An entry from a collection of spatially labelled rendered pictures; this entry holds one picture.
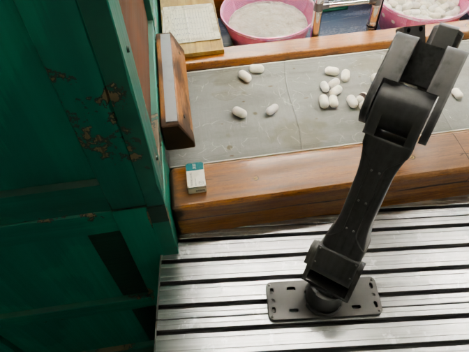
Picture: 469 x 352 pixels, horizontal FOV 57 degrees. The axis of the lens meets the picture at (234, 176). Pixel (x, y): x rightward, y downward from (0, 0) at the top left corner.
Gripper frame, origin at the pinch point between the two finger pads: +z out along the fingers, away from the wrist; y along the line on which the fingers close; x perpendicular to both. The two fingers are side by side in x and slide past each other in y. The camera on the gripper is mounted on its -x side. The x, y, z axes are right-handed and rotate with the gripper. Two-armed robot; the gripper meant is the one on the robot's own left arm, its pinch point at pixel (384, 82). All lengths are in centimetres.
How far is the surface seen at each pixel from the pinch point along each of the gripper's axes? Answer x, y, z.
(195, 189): 15, 46, -20
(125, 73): -5, 52, -47
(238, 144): 9.3, 36.2, -7.4
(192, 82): -4.8, 44.3, 9.1
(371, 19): -15.6, -3.1, 13.5
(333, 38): -11.9, 7.3, 13.1
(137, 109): -1, 51, -43
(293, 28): -16.4, 15.1, 22.8
